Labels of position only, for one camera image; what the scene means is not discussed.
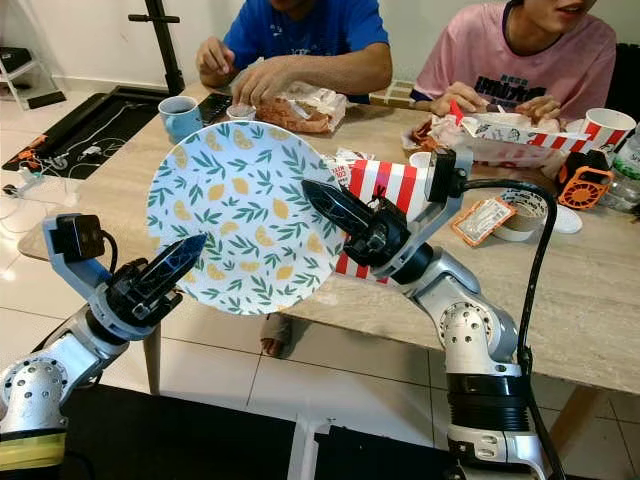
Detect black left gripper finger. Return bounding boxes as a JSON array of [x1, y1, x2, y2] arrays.
[[135, 233, 210, 301]]

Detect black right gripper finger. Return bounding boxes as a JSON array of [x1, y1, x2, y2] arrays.
[[301, 179, 381, 243]]

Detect white lemon leaf pattern plate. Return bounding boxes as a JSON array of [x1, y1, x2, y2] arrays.
[[146, 120, 346, 317]]

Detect blue shirt person left hand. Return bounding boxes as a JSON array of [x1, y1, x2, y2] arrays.
[[230, 55, 298, 108]]

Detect pink shirt person right hand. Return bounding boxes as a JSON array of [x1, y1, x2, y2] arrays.
[[427, 82, 489, 118]]

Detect blue shirt person right hand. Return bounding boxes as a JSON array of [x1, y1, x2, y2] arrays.
[[195, 37, 238, 88]]

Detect pink shirt person left hand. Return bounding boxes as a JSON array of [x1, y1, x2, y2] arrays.
[[513, 95, 568, 128]]

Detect red white striped paper bag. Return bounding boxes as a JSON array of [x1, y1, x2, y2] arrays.
[[332, 157, 439, 285]]

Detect wooden table leg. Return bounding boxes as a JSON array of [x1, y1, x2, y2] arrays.
[[550, 382, 609, 456], [142, 323, 162, 397]]

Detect orange edged sauce sachet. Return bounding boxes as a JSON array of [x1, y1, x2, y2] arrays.
[[451, 195, 522, 249]]

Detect fried chicken on paper wrapper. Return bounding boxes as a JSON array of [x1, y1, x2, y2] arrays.
[[253, 80, 349, 136]]

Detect person foot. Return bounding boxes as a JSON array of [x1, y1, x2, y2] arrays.
[[259, 311, 294, 359]]

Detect wooden trivet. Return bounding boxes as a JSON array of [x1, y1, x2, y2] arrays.
[[368, 79, 421, 110]]

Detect small white sauce cup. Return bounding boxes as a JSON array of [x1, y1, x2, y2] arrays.
[[225, 102, 259, 124]]

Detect light blue mug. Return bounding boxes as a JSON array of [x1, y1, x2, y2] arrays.
[[157, 95, 205, 144]]

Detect black floor mat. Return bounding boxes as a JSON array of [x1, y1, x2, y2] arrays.
[[2, 87, 213, 181], [313, 424, 463, 480], [60, 384, 298, 480]]

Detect black remote control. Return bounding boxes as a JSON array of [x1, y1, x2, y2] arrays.
[[197, 92, 234, 127]]

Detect red white striped meal box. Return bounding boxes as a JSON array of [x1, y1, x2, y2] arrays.
[[400, 98, 593, 169]]

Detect person in blue shirt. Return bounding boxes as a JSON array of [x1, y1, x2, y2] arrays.
[[220, 0, 393, 73]]

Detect orange small tool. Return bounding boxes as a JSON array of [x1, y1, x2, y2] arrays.
[[4, 148, 29, 173]]

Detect white round lid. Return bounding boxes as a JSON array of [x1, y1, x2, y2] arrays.
[[548, 203, 584, 237]]

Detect orange black handheld fan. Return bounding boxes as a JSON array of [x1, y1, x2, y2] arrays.
[[556, 149, 615, 212]]

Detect black stand pole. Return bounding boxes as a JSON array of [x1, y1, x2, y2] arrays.
[[127, 0, 187, 97]]

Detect person in pink shirt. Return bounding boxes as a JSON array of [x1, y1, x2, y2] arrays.
[[413, 0, 618, 123]]

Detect white shelf rack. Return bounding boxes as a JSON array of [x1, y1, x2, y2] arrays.
[[0, 44, 67, 111]]

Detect black bag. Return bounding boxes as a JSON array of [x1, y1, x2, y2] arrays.
[[0, 47, 34, 77]]

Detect red white striped paper cup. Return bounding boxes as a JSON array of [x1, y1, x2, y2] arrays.
[[581, 107, 639, 158]]

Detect clear water bottle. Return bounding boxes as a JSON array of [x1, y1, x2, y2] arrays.
[[608, 122, 640, 213]]

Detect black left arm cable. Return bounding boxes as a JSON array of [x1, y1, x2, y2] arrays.
[[45, 228, 121, 353]]

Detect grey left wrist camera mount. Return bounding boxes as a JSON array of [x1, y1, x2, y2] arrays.
[[42, 213, 151, 341]]

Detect white cable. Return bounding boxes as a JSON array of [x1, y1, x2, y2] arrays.
[[48, 103, 126, 168]]

